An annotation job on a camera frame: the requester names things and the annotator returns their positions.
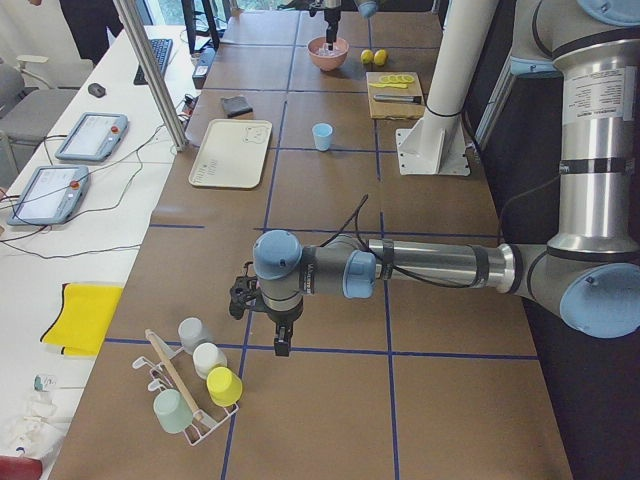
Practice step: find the grey folded cloth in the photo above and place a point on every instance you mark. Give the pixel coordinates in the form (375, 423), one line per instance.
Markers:
(236, 106)

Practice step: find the yellow plastic cup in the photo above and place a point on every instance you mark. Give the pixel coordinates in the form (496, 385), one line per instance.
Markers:
(224, 386)

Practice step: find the yellow lemon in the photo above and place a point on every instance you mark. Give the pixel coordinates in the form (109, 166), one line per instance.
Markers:
(380, 57)
(367, 56)

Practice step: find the upper teach pendant tablet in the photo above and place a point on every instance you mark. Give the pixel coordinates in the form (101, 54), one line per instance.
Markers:
(94, 137)

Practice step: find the white camera pole base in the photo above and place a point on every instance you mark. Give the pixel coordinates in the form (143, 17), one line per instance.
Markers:
(435, 145)

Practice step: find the white wire cup rack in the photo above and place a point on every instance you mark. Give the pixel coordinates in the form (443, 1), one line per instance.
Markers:
(161, 380)

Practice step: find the grey plastic cup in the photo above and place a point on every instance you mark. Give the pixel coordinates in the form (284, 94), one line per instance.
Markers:
(193, 332)

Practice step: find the aluminium frame post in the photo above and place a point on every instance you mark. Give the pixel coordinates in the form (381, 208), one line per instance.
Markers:
(136, 32)

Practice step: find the light blue plastic cup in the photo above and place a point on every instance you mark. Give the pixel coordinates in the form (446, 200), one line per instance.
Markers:
(322, 136)

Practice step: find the pink bowl of ice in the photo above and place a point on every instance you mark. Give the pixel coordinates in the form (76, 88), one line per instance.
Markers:
(328, 58)

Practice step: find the yellow cloth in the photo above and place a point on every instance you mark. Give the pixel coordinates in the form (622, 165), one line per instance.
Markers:
(84, 318)

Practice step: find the black power adapter box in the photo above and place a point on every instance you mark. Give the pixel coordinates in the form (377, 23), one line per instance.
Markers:
(203, 66)

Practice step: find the wooden stick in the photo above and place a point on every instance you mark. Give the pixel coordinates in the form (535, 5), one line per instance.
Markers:
(163, 352)

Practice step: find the black keyboard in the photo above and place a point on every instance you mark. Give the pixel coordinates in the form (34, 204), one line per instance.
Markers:
(161, 49)

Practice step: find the wooden cutting board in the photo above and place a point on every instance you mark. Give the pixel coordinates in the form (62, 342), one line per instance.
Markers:
(379, 110)

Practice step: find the teach pendant tablet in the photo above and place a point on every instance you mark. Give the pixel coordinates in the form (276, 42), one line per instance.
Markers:
(52, 194)
(94, 137)

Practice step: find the steel black handled tool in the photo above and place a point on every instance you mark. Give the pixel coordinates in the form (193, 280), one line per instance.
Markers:
(398, 99)

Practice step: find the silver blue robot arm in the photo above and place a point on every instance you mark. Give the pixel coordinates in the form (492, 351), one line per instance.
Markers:
(585, 274)
(366, 8)

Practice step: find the red object at corner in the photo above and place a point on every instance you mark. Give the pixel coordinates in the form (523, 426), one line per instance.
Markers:
(20, 468)

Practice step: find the white plastic cup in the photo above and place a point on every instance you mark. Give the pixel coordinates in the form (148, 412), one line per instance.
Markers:
(206, 357)

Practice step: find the lower teach pendant tablet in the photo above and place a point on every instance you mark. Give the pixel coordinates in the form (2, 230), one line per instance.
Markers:
(52, 194)

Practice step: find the black computer mouse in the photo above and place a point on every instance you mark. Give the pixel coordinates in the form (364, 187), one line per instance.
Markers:
(96, 90)

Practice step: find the mint green plastic cup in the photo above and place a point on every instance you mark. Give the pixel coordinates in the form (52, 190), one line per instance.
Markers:
(172, 411)

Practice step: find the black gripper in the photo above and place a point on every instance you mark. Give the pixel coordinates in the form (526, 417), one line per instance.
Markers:
(283, 315)
(330, 16)

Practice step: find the yellow plastic knife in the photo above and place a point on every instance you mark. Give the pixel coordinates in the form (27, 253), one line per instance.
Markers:
(401, 86)

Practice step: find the grey office chair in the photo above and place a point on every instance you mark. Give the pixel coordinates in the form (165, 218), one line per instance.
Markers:
(30, 107)

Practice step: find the white crumpled tissue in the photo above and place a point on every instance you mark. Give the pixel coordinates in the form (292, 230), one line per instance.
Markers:
(34, 433)

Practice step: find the cream bear serving tray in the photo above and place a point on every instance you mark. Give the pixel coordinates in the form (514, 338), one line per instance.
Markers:
(231, 154)

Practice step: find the lemon slice row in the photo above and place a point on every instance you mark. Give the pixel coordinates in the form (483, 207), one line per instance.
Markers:
(400, 80)

